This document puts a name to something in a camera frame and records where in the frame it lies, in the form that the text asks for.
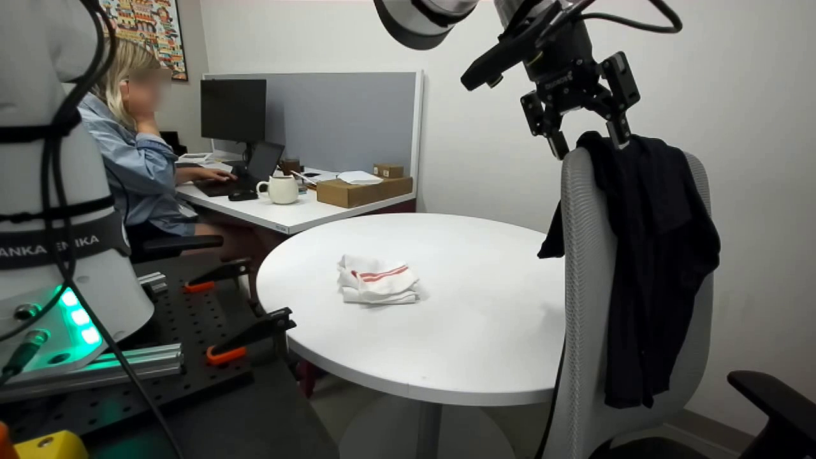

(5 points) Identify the black computer monitor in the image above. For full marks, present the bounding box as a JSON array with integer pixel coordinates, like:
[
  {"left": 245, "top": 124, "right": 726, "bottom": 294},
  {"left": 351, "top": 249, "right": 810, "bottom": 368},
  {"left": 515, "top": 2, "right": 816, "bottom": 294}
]
[{"left": 199, "top": 76, "right": 269, "bottom": 147}]

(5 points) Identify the white office desk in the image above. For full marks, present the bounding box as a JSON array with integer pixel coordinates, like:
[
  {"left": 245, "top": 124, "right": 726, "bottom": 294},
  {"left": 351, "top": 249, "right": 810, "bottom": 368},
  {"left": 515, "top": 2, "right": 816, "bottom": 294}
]
[{"left": 174, "top": 150, "right": 420, "bottom": 239}]

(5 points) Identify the black laptop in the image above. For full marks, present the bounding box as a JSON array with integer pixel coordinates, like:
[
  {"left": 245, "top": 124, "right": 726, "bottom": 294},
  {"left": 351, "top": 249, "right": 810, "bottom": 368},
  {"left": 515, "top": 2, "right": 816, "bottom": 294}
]
[{"left": 227, "top": 138, "right": 292, "bottom": 205}]

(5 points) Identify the black perforated mounting board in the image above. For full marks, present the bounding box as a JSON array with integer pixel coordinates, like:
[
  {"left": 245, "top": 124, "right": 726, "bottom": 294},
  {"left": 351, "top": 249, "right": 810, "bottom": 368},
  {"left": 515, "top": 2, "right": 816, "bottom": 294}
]
[{"left": 0, "top": 269, "right": 260, "bottom": 444}]

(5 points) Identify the grey office chair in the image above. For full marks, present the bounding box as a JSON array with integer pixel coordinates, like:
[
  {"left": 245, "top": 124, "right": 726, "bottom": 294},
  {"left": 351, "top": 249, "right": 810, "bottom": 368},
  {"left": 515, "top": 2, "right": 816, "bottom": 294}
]
[{"left": 540, "top": 145, "right": 718, "bottom": 459}]

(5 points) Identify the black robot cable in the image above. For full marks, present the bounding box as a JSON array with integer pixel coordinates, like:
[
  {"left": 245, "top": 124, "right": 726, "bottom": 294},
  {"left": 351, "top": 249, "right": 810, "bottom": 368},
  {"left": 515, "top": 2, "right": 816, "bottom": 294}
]
[{"left": 0, "top": 0, "right": 686, "bottom": 459}]

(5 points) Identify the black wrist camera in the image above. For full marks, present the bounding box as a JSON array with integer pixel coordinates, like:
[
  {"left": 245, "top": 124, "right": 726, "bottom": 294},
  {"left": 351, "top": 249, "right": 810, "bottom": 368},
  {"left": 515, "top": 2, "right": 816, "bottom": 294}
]
[{"left": 458, "top": 24, "right": 547, "bottom": 94}]

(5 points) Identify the yellow box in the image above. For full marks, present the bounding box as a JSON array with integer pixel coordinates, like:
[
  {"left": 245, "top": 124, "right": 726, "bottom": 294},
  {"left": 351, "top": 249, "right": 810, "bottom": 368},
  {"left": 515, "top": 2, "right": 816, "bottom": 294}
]
[{"left": 11, "top": 429, "right": 92, "bottom": 459}]

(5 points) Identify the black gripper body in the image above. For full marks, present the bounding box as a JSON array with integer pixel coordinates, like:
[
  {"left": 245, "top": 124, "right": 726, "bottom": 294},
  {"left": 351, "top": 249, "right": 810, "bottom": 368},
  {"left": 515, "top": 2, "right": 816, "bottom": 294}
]
[{"left": 517, "top": 17, "right": 617, "bottom": 118}]

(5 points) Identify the black jacket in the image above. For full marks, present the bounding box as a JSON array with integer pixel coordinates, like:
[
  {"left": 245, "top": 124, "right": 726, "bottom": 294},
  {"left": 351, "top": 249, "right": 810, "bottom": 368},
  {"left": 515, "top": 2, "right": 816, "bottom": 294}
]
[{"left": 536, "top": 130, "right": 723, "bottom": 410}]

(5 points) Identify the person in blue shirt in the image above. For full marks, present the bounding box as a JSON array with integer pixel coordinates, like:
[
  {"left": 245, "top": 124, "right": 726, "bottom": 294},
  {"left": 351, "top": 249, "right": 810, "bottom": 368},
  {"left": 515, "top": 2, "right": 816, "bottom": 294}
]
[{"left": 77, "top": 40, "right": 237, "bottom": 242}]

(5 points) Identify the small cardboard box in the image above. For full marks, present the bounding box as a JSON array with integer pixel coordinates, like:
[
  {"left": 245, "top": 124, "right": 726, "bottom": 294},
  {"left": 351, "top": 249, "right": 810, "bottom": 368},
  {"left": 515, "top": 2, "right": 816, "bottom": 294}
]
[{"left": 371, "top": 160, "right": 410, "bottom": 182}]

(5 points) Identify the colourful wall poster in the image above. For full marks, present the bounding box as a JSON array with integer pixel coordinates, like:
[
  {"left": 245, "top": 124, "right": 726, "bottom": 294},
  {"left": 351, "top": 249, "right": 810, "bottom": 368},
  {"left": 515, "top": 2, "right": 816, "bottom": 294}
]
[{"left": 105, "top": 0, "right": 192, "bottom": 84}]

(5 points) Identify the aluminium rail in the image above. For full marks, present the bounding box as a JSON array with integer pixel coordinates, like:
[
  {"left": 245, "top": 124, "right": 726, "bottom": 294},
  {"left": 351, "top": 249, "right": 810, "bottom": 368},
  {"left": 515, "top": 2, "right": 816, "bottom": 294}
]
[{"left": 0, "top": 339, "right": 185, "bottom": 402}]

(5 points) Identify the black desk chair seat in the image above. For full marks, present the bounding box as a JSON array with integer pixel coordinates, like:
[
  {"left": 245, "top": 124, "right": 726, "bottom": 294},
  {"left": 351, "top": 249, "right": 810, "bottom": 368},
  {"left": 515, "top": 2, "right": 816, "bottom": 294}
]
[{"left": 124, "top": 230, "right": 227, "bottom": 269}]

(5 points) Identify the white teapot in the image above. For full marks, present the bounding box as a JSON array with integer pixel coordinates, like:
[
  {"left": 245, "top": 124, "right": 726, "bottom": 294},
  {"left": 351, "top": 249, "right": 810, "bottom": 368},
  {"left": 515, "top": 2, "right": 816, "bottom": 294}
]
[{"left": 255, "top": 172, "right": 306, "bottom": 209}]

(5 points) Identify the white paper sheet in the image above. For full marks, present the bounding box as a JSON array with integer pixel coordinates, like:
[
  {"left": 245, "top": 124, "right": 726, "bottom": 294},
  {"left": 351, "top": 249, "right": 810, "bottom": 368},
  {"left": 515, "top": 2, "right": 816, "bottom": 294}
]
[{"left": 337, "top": 168, "right": 388, "bottom": 188}]

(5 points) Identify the white towel with red stripes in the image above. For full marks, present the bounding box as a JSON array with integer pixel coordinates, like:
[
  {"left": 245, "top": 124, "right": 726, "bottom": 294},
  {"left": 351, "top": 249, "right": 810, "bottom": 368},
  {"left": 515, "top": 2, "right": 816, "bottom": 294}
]
[{"left": 333, "top": 253, "right": 425, "bottom": 309}]

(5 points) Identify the large cardboard box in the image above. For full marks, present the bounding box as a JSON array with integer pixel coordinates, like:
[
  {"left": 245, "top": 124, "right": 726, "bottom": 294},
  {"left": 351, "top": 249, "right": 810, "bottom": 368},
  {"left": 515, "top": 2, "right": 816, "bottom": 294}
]
[{"left": 314, "top": 174, "right": 417, "bottom": 212}]

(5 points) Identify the black chair armrest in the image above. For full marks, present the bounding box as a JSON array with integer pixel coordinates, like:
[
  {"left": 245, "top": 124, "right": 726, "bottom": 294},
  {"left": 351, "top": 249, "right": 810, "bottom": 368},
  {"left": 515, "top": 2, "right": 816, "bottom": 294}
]
[{"left": 726, "top": 368, "right": 816, "bottom": 459}]

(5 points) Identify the black orange clamp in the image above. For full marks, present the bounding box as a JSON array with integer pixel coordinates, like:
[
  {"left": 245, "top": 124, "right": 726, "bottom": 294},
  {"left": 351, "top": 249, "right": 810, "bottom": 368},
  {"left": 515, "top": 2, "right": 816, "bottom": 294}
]
[
  {"left": 204, "top": 307, "right": 299, "bottom": 369},
  {"left": 180, "top": 258, "right": 255, "bottom": 298}
]

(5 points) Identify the grey partition with white frame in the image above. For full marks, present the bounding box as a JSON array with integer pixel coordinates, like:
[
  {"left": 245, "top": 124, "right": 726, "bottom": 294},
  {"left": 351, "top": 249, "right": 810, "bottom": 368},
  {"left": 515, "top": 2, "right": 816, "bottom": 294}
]
[{"left": 200, "top": 63, "right": 425, "bottom": 205}]

